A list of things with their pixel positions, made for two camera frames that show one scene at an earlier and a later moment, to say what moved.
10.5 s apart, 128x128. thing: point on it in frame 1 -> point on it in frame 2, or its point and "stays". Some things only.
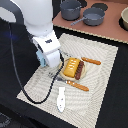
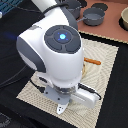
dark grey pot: x=70 y=9 stays
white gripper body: x=48 y=49 -> x=75 y=93
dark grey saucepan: x=92 y=16 stays
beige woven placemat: x=82 y=83 stays
